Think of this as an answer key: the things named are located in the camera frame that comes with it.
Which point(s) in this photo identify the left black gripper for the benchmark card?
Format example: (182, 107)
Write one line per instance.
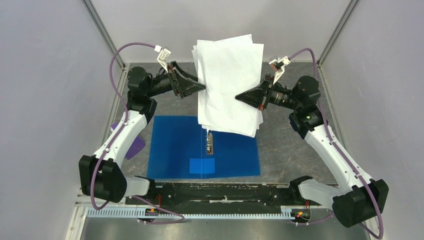
(182, 84)

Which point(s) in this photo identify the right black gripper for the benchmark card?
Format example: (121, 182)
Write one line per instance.
(256, 96)

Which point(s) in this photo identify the white paper stack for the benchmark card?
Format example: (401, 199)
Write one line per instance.
(227, 68)

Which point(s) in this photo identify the blue folder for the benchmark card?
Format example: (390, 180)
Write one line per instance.
(178, 151)

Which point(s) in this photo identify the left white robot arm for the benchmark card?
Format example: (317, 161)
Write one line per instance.
(100, 173)

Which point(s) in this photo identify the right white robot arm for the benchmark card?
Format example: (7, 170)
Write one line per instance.
(358, 197)

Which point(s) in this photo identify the metal folder clip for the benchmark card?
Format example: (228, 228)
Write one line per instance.
(209, 143)

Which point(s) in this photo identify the purple stapler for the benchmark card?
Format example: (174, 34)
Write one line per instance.
(134, 145)

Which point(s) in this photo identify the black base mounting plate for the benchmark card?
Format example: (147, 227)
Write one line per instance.
(224, 198)

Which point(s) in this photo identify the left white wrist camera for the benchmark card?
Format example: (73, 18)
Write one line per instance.
(163, 55)

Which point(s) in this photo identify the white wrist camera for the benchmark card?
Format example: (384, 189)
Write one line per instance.
(278, 66)
(163, 55)

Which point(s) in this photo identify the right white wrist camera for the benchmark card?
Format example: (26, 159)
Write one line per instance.
(278, 66)

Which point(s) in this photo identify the grey slotted cable duct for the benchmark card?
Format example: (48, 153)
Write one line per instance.
(142, 213)

